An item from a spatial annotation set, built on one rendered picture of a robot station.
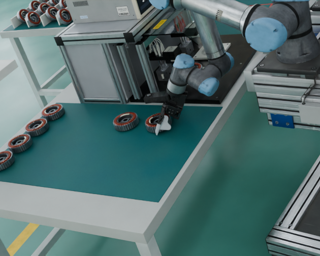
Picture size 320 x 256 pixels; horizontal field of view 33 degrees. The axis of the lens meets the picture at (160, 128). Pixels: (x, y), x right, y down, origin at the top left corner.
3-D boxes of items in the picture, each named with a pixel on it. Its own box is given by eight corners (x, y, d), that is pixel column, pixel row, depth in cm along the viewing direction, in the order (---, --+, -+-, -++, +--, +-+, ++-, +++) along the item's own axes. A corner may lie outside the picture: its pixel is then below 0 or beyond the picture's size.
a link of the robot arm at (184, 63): (189, 66, 206) (171, 56, 209) (182, 89, 213) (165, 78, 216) (200, 60, 212) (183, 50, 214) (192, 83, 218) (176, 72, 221)
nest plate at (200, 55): (231, 44, 276) (230, 42, 275) (220, 59, 266) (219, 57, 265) (204, 45, 284) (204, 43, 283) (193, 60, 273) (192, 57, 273)
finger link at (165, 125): (166, 139, 223) (174, 118, 223) (153, 134, 224) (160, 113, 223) (167, 138, 226) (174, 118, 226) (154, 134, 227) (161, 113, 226)
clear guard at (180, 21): (219, 20, 245) (217, 7, 242) (198, 45, 228) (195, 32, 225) (158, 24, 262) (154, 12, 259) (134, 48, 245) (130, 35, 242)
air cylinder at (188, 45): (194, 49, 283) (191, 40, 281) (188, 56, 278) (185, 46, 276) (185, 50, 286) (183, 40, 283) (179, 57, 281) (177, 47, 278)
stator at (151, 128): (174, 117, 235) (172, 110, 233) (168, 132, 226) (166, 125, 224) (150, 120, 239) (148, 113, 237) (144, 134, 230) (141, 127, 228)
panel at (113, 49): (186, 35, 302) (172, -16, 287) (128, 99, 257) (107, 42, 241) (184, 35, 303) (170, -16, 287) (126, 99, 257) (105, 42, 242)
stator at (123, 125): (139, 128, 236) (136, 121, 234) (114, 134, 237) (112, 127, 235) (139, 115, 245) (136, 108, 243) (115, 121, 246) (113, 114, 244)
